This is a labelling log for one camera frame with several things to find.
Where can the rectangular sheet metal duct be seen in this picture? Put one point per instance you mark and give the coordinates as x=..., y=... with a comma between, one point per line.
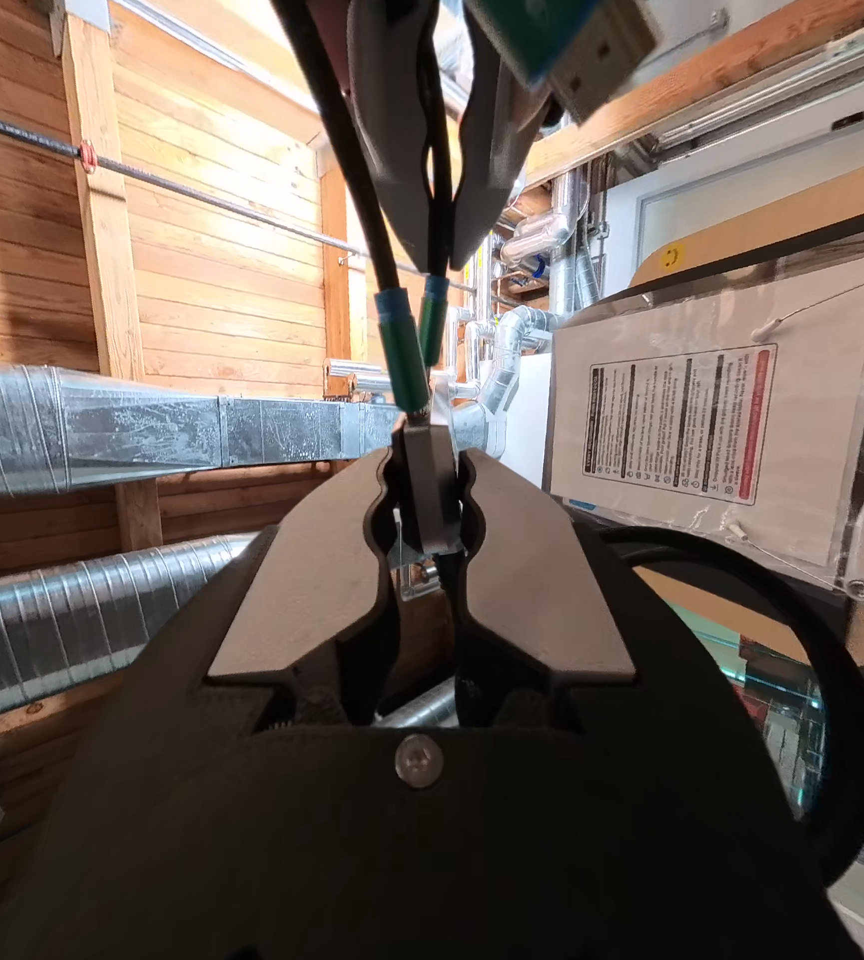
x=102, y=427

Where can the instruction sign on wooden board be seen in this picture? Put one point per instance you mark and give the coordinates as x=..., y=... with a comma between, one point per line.
x=701, y=420

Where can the large spiral ventilation duct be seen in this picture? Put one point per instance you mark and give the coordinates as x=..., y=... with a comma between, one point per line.
x=64, y=622

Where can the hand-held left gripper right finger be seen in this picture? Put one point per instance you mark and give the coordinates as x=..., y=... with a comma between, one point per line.
x=544, y=592

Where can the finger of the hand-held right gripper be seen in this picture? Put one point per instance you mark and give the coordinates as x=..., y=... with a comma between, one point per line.
x=390, y=112
x=495, y=127

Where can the silver insulated pipes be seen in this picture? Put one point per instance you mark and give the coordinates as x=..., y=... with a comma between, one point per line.
x=522, y=337

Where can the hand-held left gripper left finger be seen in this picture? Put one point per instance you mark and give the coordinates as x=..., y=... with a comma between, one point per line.
x=312, y=577

